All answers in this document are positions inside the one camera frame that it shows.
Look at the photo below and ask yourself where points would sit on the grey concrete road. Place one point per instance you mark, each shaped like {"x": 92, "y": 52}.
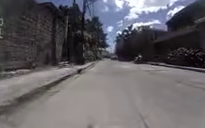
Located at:
{"x": 123, "y": 96}

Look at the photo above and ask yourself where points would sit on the flowering bush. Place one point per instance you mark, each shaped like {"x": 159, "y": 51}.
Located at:
{"x": 186, "y": 56}

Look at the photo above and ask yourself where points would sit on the pale concrete pavement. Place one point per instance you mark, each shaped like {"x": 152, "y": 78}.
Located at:
{"x": 20, "y": 86}

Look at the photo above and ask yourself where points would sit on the group of dark trees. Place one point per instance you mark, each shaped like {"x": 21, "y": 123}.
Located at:
{"x": 133, "y": 43}

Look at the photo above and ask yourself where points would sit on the concrete kerb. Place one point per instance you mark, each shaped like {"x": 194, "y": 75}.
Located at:
{"x": 186, "y": 67}

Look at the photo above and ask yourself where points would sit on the dark building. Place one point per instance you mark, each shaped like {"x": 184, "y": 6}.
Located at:
{"x": 190, "y": 36}

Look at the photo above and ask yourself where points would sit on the dark brick wall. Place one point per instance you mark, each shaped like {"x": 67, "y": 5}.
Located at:
{"x": 23, "y": 40}

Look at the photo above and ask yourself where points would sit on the utility pole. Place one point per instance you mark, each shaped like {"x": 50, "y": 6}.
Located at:
{"x": 82, "y": 33}

